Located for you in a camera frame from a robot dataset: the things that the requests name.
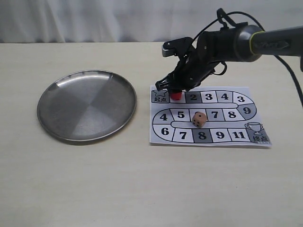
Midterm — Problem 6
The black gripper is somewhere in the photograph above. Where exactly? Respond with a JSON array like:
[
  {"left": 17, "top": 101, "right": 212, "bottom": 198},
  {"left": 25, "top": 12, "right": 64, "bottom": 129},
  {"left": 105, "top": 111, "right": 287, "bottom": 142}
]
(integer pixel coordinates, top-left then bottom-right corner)
[{"left": 155, "top": 29, "right": 239, "bottom": 92}]

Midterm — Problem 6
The red cylinder game piece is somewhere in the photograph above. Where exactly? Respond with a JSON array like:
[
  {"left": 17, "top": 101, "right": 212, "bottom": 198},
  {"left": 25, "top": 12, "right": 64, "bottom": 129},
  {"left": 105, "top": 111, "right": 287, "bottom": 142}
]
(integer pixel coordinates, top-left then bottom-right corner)
[{"left": 170, "top": 92, "right": 182, "bottom": 101}]

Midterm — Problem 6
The wooden die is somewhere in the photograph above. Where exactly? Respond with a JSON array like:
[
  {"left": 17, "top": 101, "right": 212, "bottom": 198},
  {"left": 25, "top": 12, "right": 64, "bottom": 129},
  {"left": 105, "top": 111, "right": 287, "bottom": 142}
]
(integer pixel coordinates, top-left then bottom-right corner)
[{"left": 191, "top": 112, "right": 207, "bottom": 128}]

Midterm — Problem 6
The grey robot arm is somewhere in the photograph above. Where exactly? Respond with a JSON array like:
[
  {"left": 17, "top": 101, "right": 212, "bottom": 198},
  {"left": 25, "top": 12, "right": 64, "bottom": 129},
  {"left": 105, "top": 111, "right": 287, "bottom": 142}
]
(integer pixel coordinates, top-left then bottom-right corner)
[{"left": 155, "top": 25, "right": 303, "bottom": 93}]

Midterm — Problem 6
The printed paper game board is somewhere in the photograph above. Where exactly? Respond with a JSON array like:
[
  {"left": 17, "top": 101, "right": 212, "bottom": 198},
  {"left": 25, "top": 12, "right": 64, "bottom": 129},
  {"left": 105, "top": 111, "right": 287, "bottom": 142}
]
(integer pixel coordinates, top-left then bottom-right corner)
[{"left": 150, "top": 86, "right": 272, "bottom": 147}]

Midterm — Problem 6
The round stainless steel plate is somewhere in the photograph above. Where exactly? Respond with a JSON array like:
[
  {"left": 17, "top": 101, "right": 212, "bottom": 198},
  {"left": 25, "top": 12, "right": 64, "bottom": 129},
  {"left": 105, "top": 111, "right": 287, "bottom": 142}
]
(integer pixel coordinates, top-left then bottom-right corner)
[{"left": 36, "top": 70, "right": 137, "bottom": 143}]

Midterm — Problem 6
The white backdrop curtain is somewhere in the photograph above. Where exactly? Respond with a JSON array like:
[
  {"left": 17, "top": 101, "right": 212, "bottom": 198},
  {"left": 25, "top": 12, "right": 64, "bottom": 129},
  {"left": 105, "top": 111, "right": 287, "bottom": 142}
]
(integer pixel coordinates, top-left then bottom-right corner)
[{"left": 0, "top": 0, "right": 303, "bottom": 43}]

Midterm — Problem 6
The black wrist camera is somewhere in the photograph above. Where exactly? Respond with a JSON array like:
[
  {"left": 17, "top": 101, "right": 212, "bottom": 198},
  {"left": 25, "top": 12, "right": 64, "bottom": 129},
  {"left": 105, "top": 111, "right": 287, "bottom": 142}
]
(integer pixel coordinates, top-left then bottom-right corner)
[{"left": 161, "top": 37, "right": 193, "bottom": 58}]

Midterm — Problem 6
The black cable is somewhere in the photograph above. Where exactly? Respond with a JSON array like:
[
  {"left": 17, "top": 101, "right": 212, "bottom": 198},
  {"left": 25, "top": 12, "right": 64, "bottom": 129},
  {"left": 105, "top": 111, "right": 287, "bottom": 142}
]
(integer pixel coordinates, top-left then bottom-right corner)
[{"left": 193, "top": 8, "right": 303, "bottom": 109}]

